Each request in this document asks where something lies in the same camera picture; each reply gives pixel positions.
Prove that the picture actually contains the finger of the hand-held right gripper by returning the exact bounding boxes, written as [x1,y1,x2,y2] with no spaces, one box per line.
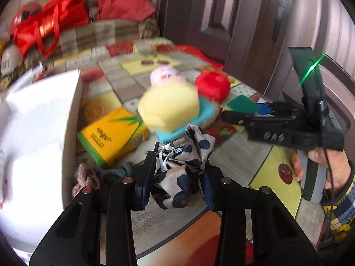
[256,102,304,118]
[220,110,280,126]

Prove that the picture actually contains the fruit printed tablecloth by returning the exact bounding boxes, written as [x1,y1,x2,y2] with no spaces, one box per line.
[0,40,328,266]

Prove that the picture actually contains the red tote bag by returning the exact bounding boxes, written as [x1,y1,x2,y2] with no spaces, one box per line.
[12,0,89,57]

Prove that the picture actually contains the red cloth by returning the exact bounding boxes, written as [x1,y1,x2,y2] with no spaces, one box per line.
[177,45,224,70]

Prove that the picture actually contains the person's right forearm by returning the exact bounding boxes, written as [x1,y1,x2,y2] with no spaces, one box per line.
[320,169,355,246]

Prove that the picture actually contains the red plush toy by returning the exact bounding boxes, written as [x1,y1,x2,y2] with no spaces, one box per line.
[195,71,231,102]

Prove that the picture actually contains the teal blue sponge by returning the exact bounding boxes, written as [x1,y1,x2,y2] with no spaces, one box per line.
[155,98,219,145]

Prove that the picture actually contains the black spotted white cloth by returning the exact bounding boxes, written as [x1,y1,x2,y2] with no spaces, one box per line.
[151,124,215,209]

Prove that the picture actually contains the pale yellow sponge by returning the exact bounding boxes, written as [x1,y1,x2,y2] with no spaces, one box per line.
[137,82,200,133]

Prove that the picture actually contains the person's right hand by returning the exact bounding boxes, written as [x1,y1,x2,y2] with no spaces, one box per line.
[291,147,354,200]

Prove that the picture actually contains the white helmet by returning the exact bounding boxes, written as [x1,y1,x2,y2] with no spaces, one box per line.
[0,44,24,76]

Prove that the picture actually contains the pink blue braided rope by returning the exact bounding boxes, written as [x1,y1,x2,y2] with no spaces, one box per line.
[71,162,139,200]

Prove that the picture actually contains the red helmet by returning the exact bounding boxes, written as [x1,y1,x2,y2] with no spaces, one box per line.
[10,3,43,35]

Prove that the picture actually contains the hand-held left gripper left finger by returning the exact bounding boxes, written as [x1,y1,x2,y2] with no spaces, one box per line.
[29,151,157,266]

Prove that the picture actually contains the white cardboard box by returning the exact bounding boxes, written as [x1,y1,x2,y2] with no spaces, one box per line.
[0,69,84,251]

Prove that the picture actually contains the brown door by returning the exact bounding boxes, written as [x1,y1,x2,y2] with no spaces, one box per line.
[151,0,355,133]

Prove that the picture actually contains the yellow tissue packet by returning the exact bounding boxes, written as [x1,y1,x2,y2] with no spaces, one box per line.
[76,107,150,168]

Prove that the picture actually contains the plaid blanket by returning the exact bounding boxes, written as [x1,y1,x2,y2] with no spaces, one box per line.
[25,18,161,61]

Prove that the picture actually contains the pink plush toy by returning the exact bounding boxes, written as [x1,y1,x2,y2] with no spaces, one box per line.
[150,66,187,87]

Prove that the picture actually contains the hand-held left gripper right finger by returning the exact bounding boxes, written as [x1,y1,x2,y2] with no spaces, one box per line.
[200,166,322,266]

